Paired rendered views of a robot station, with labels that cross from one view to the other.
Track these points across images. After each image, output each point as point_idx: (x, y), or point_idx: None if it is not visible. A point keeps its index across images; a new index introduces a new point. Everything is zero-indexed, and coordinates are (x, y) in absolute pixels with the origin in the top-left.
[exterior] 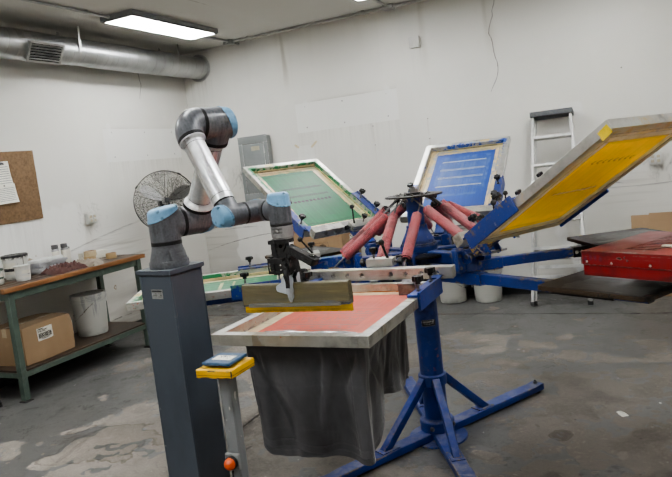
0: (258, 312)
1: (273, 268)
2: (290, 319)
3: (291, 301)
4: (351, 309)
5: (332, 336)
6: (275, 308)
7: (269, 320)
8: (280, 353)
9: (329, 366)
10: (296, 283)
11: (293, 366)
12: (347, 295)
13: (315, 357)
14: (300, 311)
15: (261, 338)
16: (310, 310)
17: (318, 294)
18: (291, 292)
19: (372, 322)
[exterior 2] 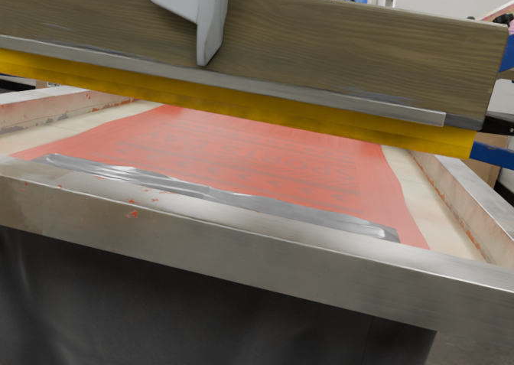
0: (39, 79)
1: None
2: (132, 131)
3: (204, 61)
4: (465, 154)
5: (426, 274)
6: (117, 78)
7: (69, 121)
8: (101, 252)
9: (284, 334)
10: None
11: (142, 305)
12: (483, 91)
13: (239, 294)
14: (226, 113)
15: (31, 197)
16: (273, 118)
17: (340, 57)
18: (219, 17)
19: (392, 194)
